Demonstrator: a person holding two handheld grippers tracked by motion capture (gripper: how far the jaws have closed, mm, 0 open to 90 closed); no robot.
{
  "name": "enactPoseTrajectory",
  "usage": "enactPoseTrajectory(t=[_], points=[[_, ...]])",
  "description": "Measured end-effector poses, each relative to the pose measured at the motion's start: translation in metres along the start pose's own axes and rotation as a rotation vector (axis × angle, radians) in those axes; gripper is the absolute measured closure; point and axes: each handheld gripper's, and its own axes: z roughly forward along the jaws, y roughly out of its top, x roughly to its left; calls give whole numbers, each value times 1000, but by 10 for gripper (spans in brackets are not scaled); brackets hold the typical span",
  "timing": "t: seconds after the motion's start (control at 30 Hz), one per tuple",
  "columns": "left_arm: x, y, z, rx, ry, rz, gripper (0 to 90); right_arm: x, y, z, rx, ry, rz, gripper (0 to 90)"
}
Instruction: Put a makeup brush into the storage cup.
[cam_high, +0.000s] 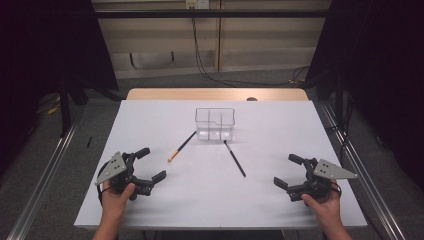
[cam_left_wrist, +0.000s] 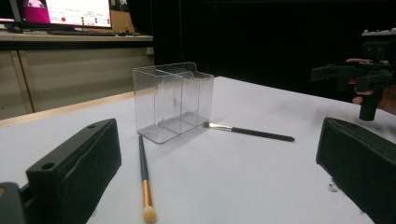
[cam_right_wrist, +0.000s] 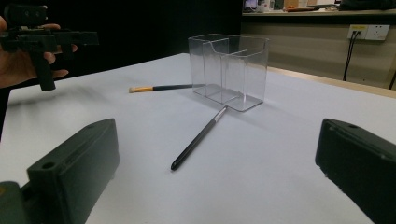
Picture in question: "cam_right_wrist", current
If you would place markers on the orange tool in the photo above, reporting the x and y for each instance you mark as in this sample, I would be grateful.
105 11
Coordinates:
302 9

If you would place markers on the dark bag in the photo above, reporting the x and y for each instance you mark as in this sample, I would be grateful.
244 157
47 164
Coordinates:
367 4

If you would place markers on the wooden counter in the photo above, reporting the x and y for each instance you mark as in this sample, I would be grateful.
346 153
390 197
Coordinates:
311 14

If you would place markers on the clear plastic organizer box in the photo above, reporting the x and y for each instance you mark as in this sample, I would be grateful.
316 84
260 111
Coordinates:
230 77

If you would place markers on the black curtain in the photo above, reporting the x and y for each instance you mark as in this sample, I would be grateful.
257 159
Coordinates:
140 28

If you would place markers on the white table sheet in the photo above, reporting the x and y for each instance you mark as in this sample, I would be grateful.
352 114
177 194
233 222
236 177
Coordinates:
249 174

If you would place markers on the small monitor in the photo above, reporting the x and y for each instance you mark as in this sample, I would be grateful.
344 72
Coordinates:
250 4

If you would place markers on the black pen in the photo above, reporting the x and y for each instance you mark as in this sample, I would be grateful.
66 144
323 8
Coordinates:
196 141

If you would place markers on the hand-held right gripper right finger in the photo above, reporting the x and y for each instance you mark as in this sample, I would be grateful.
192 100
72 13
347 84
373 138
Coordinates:
361 161

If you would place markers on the white wall socket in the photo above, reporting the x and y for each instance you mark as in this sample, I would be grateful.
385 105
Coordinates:
376 32

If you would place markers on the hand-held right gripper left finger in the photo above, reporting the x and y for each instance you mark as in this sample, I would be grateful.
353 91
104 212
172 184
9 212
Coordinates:
77 168

